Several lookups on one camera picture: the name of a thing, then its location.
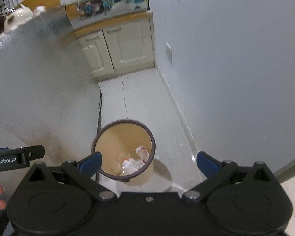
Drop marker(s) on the cream floor cabinet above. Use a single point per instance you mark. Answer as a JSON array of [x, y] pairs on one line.
[[118, 45]]

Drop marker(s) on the clear storage box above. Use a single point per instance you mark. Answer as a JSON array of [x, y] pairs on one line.
[[89, 8]]

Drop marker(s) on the white wall socket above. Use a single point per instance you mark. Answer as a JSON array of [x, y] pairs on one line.
[[169, 52]]

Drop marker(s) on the white plastic wrapper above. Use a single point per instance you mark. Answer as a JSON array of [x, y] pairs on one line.
[[131, 165]]

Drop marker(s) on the white cat-shaped ceramic pot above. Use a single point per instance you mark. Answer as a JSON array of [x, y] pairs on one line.
[[21, 15]]

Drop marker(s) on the white power strip outlet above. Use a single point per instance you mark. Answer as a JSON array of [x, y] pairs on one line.
[[66, 2]]

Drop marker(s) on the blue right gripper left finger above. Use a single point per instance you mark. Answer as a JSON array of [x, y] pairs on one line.
[[81, 173]]

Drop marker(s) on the beige trash bin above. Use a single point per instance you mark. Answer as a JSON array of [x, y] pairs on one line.
[[118, 141]]

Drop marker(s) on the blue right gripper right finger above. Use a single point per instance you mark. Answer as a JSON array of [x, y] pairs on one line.
[[217, 174]]

